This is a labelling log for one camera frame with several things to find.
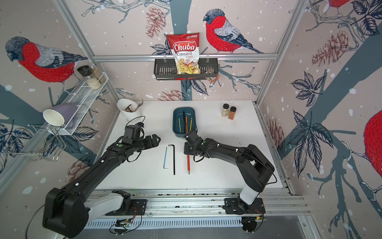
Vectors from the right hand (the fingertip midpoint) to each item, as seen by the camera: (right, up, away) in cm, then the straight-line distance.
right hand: (185, 148), depth 88 cm
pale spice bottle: (+28, +24, +19) cm, 41 cm away
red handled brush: (+17, +41, +2) cm, 45 cm away
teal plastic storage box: (+2, +22, +25) cm, 33 cm away
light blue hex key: (-13, -7, +2) cm, 15 cm away
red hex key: (+2, -7, -6) cm, 10 cm away
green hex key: (-5, +11, +16) cm, 20 cm away
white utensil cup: (-41, +24, +18) cm, 51 cm away
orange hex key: (0, +11, +16) cm, 20 cm away
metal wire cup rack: (-62, +8, -22) cm, 67 cm away
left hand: (-16, +8, -5) cm, 19 cm away
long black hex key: (-3, +16, +22) cm, 27 cm away
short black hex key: (-7, -6, +2) cm, 10 cm away
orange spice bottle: (+33, +20, +21) cm, 44 cm away
